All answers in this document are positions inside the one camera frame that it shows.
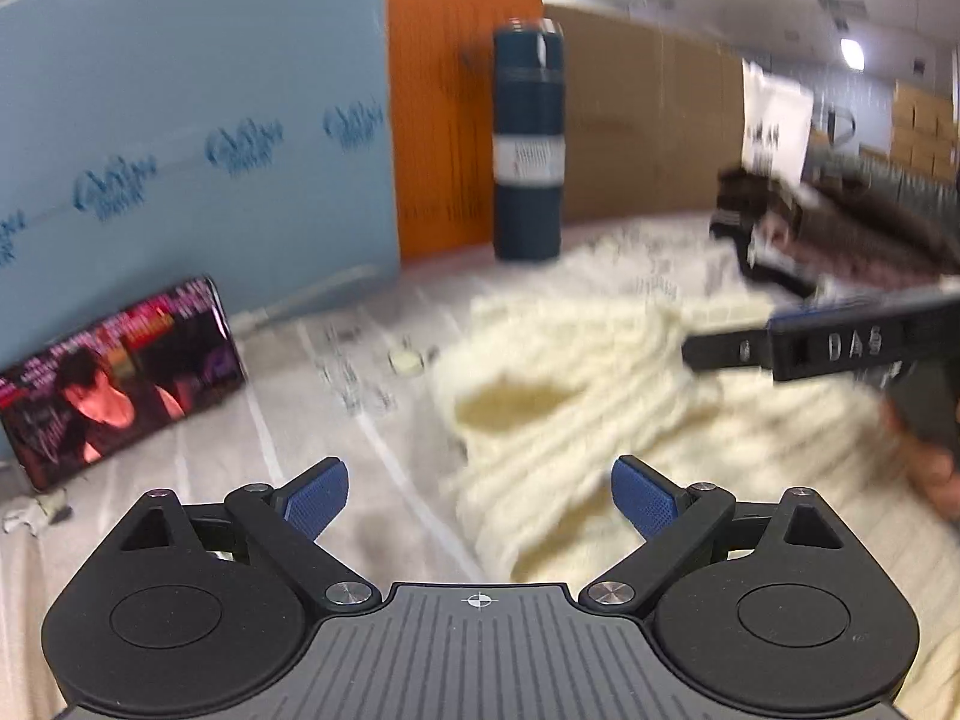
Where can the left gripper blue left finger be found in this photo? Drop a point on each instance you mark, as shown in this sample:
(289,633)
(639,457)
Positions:
(281,527)

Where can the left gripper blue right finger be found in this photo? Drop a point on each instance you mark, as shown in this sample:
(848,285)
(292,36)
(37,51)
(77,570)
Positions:
(680,527)

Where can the cream knitted sweater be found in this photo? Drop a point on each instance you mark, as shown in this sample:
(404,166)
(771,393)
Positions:
(545,394)

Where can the pile of dark clothes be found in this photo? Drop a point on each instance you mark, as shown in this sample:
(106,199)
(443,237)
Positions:
(837,234)

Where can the person's right hand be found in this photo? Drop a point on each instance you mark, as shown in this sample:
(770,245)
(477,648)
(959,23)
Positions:
(930,469)

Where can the printed grey bed sheet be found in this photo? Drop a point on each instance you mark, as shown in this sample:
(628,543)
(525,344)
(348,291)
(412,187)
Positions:
(355,383)

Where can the black leather sofa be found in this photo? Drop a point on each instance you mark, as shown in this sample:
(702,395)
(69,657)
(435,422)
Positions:
(893,181)

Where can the smartphone with pink screen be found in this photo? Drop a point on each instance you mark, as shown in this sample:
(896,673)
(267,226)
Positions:
(118,381)

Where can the white paper shopping bag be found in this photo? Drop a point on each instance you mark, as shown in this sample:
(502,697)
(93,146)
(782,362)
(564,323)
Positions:
(777,119)

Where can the brown cardboard box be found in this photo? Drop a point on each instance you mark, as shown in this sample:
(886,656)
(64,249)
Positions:
(652,117)

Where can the dark blue vacuum bottle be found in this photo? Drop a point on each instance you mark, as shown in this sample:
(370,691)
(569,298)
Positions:
(529,146)

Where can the light blue cardboard box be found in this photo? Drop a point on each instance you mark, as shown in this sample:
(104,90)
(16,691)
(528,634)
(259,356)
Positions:
(149,141)

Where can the orange cardboard box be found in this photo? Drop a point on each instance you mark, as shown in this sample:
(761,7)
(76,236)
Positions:
(441,74)

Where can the pallet jack handle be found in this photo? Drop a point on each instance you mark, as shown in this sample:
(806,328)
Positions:
(840,126)

